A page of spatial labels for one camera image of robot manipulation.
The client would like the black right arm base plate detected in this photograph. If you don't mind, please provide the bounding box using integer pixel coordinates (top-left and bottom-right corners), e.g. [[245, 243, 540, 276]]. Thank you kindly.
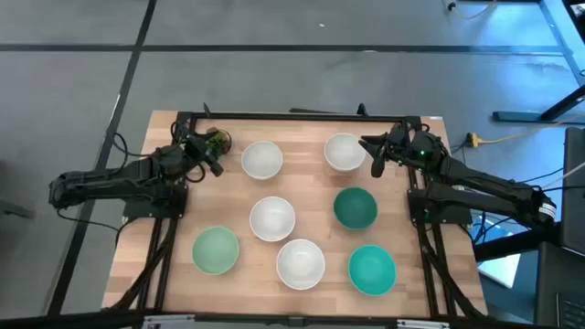
[[408, 189, 473, 226]]

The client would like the orange extension cable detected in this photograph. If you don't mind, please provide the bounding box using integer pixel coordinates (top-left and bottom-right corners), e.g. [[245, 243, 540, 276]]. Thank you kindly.
[[478, 113, 585, 145]]

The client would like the white blue floor sheet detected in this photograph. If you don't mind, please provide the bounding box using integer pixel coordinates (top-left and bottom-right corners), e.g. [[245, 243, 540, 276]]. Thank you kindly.
[[474, 218, 522, 289]]

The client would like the black desk leg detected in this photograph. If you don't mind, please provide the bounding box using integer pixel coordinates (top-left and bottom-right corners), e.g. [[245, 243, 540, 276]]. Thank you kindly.
[[492, 84, 585, 123]]

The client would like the black aluminium table frame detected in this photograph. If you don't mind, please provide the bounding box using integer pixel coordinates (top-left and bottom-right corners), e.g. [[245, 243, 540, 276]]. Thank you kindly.
[[107, 109, 486, 321]]

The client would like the black computer monitor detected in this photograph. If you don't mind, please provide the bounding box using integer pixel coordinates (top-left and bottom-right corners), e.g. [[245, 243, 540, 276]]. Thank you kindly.
[[559, 126, 585, 255]]

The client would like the black plug with orange cable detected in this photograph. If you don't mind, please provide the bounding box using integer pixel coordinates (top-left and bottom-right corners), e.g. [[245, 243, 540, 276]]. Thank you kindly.
[[441, 0, 498, 22]]

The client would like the silver corner bracket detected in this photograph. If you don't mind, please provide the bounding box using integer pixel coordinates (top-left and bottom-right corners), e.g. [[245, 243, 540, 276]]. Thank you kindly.
[[142, 313, 197, 329], [396, 318, 452, 329]]

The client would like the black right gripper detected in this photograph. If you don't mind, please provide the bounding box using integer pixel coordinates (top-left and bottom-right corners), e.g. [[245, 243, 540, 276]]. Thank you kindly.
[[358, 122, 415, 178]]

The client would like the teal bowl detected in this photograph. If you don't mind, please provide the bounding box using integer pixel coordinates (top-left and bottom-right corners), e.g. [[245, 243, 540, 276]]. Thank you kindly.
[[347, 244, 399, 298]]

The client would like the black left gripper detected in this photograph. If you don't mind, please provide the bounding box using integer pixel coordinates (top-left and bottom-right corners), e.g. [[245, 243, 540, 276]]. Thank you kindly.
[[180, 133, 225, 178]]

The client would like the white bowl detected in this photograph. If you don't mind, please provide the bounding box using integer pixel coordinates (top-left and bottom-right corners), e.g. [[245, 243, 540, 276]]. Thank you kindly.
[[323, 132, 367, 174], [249, 196, 297, 243], [240, 140, 284, 181], [275, 238, 327, 292]]

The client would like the small potted green plant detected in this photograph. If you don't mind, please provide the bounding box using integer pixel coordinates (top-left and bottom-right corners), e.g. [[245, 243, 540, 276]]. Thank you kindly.
[[204, 127, 233, 159]]

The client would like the white cable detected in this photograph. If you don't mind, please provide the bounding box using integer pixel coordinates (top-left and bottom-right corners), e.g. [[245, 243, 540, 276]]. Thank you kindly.
[[541, 159, 585, 189]]

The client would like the black keyboard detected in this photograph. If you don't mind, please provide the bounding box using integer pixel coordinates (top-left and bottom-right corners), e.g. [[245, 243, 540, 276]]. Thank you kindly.
[[556, 292, 585, 329]]

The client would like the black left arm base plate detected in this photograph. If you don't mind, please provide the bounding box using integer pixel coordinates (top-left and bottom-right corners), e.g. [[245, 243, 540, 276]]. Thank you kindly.
[[122, 182, 188, 219]]

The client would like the dark green bowl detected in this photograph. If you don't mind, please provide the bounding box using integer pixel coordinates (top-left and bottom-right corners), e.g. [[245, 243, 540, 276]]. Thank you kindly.
[[333, 186, 379, 231]]

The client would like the black floor cable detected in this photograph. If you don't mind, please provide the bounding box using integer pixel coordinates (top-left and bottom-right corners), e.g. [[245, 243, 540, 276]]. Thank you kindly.
[[55, 207, 133, 250]]

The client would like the light green bowl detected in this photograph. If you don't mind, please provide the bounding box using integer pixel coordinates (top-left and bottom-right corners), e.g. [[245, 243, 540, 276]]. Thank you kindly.
[[191, 226, 240, 276]]

